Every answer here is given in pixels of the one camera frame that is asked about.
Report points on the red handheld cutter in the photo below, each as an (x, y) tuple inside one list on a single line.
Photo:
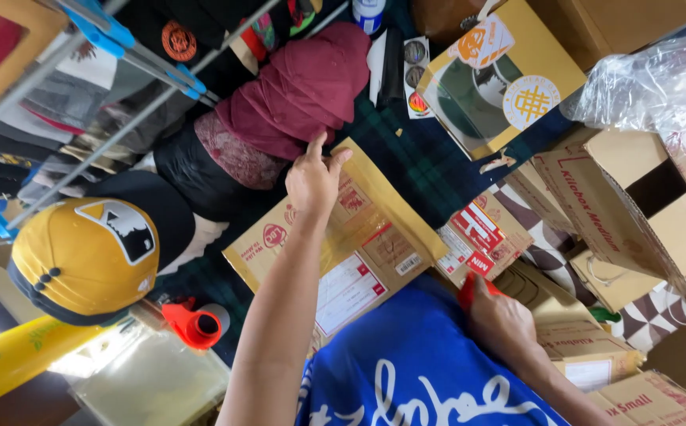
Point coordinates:
[(467, 293)]

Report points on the white bottle with blue label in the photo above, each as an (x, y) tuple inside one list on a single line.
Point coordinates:
[(368, 13)]

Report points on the labelled cardboard parcel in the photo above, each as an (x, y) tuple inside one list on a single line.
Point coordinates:
[(372, 248)]

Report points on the crumpled clear plastic bag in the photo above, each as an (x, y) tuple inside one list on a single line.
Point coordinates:
[(651, 83)]

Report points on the person's right hand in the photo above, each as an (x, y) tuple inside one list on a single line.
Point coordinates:
[(500, 325)]

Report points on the person's left hand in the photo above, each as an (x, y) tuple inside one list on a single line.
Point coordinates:
[(310, 186)]

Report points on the brown white patterned mat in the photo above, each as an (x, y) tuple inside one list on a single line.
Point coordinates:
[(651, 319)]

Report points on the large plain cardboard box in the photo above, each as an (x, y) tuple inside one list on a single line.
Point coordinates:
[(615, 23)]

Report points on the yellow windowed cap box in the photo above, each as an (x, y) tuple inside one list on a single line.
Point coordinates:
[(497, 83)]

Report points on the metal rack with hanging caps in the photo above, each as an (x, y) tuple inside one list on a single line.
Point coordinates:
[(82, 71)]

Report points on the small parcel with red labels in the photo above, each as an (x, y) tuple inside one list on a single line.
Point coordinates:
[(482, 236)]

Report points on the stack of black caps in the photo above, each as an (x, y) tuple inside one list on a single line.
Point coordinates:
[(201, 171)]

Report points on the black cap with white underside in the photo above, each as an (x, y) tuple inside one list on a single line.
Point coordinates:
[(174, 207)]

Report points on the stack of maroon caps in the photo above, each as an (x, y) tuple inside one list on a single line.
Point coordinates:
[(301, 89)]

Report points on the yellow film roll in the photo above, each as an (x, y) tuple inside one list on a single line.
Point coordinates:
[(11, 358)]

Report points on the orange tape dispenser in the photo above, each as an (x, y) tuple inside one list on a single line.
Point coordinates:
[(192, 325)]

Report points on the person's blue printed shirt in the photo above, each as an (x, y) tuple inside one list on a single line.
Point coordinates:
[(414, 367)]

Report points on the pile of clear plastic bags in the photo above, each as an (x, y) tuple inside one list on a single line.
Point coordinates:
[(153, 378)]

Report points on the stack of flattened cardboard boxes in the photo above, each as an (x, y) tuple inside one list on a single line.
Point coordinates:
[(562, 331)]

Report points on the yellow cap with black patch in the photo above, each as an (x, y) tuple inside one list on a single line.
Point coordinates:
[(82, 260)]

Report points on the round sticker sheet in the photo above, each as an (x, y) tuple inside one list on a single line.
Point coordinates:
[(415, 77)]

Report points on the flat small cardboard box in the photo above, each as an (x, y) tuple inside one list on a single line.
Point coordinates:
[(657, 402)]

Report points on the open brown cardboard box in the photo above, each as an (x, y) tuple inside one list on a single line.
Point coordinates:
[(633, 219)]

